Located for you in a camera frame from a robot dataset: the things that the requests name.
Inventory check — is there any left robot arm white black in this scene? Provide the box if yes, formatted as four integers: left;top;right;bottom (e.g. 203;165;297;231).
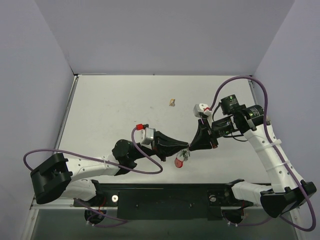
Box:
30;128;189;206

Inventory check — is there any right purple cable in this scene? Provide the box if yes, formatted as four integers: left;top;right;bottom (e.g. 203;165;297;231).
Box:
209;74;316;231

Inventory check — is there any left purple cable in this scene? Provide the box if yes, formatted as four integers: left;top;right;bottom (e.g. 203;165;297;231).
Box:
23;126;165;228

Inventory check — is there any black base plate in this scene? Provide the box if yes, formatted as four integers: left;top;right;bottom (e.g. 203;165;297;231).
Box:
73;183;253;221

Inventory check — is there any purple cable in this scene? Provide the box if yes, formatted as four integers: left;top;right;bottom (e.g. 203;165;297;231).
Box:
209;74;316;231
23;126;165;228

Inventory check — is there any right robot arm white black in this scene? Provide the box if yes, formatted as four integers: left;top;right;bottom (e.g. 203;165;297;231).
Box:
189;94;317;218

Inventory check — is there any aluminium frame rail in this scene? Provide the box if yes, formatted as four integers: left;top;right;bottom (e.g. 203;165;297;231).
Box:
29;187;300;210

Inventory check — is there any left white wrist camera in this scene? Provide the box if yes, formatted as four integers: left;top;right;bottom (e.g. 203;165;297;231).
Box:
136;124;156;146

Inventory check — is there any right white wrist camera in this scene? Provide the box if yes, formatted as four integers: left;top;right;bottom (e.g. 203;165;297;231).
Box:
193;103;213;119

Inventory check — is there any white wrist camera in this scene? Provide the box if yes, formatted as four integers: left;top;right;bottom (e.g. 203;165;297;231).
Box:
193;103;213;119
136;124;156;146

